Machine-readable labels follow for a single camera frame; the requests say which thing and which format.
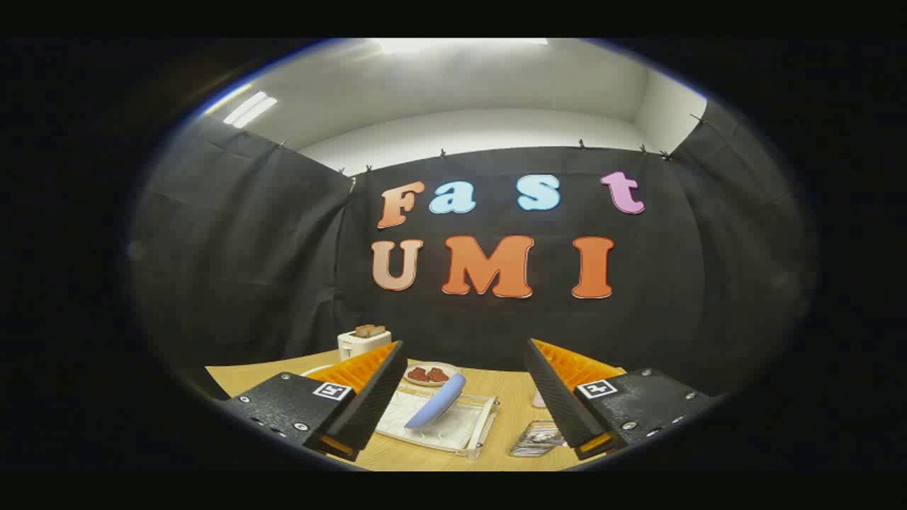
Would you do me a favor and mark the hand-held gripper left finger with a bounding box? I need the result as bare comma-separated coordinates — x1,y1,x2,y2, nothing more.
225,340,410,463

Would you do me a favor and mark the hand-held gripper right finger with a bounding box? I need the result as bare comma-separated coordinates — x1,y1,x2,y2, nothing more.
524,338,711,461

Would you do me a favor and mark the metal wire basket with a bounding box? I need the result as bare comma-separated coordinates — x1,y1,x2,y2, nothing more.
509,419,566,458

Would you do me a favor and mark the blue plate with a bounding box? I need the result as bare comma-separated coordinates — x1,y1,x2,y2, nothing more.
404,373,467,430

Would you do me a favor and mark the white oval dish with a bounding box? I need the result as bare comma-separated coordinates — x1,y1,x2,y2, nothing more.
402,362,461,387

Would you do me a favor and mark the white toaster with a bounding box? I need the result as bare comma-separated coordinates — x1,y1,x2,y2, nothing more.
337,329,392,362

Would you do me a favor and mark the white ribbed drain tray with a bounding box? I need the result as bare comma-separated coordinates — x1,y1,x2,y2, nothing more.
376,388,490,454

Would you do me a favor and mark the black backdrop cloth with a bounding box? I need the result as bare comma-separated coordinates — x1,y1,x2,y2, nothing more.
131,99,816,397

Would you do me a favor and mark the ceiling light panel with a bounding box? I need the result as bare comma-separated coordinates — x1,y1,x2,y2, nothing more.
222,91,278,130

